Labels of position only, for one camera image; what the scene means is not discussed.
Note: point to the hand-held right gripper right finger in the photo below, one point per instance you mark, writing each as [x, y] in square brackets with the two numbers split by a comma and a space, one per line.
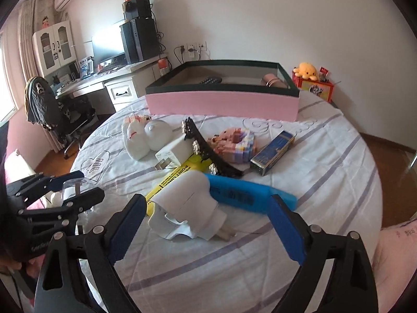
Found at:
[286, 228]

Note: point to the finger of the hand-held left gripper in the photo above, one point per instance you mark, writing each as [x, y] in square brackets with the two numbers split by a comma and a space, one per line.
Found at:
[68, 180]
[88, 199]

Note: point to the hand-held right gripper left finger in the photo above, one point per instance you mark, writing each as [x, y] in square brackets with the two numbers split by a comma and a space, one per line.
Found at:
[127, 231]

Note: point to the clear plastic container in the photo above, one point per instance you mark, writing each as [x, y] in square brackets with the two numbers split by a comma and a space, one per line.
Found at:
[70, 186]

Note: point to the blue marker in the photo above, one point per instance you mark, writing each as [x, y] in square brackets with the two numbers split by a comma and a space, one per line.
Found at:
[241, 194]

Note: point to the white plug adapter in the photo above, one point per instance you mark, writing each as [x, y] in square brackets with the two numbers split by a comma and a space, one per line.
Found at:
[189, 202]

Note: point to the blue and gold box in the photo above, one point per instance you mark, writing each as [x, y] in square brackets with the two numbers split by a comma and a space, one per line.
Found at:
[270, 155]

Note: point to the yellow banana toy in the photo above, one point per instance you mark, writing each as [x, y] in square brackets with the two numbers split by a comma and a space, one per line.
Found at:
[182, 172]

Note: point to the white charger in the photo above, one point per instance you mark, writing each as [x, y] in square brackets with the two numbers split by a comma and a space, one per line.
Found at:
[172, 153]

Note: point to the white round device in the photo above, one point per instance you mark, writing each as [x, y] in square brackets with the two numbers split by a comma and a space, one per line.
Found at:
[158, 133]

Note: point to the black flowered headband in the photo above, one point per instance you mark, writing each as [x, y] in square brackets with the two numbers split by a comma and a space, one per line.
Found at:
[202, 143]

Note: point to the pink box with dark rim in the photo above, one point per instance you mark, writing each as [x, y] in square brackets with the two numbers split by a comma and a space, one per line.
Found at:
[221, 104]

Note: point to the person's left hand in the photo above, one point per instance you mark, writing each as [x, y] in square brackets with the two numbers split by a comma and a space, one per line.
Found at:
[19, 267]

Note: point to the black office chair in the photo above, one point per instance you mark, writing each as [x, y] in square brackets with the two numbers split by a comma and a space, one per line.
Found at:
[75, 117]

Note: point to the white and pink brick figure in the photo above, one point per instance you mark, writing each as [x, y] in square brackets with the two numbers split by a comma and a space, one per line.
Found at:
[136, 140]

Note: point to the black skull print garment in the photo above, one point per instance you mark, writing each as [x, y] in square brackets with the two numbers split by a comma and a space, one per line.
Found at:
[40, 101]

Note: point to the white desk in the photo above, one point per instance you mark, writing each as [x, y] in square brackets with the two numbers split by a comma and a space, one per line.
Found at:
[120, 93]

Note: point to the pink pillow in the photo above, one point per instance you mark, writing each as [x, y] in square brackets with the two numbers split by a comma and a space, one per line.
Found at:
[397, 257]

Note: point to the white glass-door cabinet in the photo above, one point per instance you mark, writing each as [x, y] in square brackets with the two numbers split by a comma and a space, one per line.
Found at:
[53, 49]

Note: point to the beige curtain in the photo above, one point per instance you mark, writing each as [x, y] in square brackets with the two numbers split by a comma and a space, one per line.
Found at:
[22, 49]

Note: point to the computer monitor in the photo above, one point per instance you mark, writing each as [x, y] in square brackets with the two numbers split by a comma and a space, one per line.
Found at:
[107, 45]

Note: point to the red printed box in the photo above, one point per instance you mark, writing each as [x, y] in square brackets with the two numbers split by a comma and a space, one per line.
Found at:
[316, 89]

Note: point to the orange cap bottle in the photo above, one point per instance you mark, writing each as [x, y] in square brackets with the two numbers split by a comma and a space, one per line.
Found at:
[163, 67]

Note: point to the pink cylinder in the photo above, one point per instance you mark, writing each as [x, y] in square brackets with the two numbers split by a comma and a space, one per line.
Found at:
[273, 80]

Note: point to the black computer tower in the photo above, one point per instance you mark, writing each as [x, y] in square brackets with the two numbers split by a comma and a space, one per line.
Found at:
[140, 40]

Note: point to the yellow plush octopus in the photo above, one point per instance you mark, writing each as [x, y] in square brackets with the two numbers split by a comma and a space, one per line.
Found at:
[306, 70]

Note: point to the small doll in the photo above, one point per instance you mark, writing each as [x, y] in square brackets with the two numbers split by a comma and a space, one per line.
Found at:
[46, 22]

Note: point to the black remote control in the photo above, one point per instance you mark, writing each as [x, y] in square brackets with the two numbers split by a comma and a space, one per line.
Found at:
[210, 80]

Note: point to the black box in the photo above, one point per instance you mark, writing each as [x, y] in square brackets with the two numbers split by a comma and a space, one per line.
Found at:
[136, 9]

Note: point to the wall sockets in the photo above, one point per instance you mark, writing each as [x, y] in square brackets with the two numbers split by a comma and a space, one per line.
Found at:
[192, 47]

